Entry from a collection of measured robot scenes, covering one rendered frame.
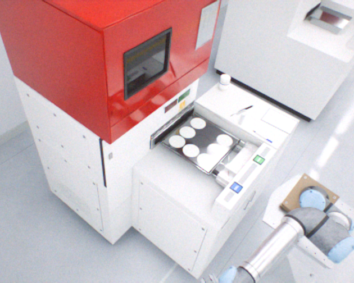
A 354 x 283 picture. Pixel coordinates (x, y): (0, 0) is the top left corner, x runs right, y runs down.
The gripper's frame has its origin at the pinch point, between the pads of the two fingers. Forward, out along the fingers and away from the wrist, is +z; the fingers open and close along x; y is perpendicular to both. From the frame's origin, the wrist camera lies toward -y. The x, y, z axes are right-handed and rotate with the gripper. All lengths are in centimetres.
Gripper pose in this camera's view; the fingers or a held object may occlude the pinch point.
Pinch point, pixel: (207, 279)
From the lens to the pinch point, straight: 142.6
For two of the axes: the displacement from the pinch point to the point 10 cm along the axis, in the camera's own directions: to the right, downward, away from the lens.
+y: -3.3, -8.5, -4.2
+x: -8.9, 4.3, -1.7
